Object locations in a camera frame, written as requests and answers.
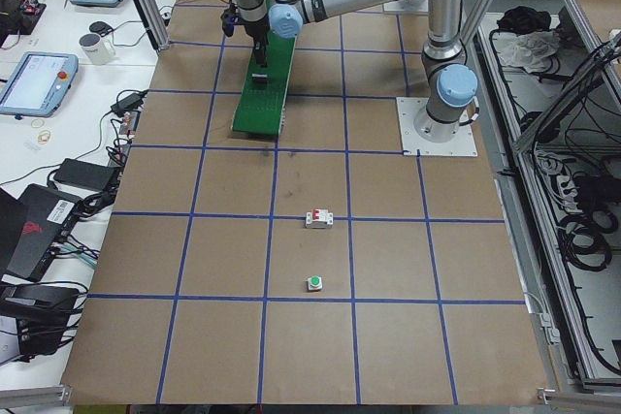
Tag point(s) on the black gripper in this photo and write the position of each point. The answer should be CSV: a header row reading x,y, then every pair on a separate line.
x,y
258,36

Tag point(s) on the black capacitor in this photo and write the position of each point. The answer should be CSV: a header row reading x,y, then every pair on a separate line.
x,y
259,78

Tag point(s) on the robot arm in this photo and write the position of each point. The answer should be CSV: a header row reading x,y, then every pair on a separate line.
x,y
274,26

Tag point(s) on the green conveyor belt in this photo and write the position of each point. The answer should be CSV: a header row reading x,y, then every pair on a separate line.
x,y
260,109

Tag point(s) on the white mug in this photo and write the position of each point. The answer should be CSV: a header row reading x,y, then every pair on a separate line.
x,y
99,50

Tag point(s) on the black computer mouse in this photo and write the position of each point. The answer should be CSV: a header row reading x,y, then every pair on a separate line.
x,y
101,28

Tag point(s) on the white red circuit breaker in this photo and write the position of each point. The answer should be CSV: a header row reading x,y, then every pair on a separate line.
x,y
319,218

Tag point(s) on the black power brick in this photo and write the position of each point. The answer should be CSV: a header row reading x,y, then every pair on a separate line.
x,y
86,175

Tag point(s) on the teach pendant near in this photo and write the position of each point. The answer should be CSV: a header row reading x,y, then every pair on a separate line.
x,y
38,84

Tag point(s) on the green push button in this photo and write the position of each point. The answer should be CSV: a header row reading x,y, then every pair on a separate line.
x,y
314,283

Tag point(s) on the black laptop computer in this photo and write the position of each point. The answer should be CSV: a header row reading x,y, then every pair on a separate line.
x,y
51,217

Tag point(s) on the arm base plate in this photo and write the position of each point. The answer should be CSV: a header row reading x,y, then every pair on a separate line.
x,y
423,136
407,7

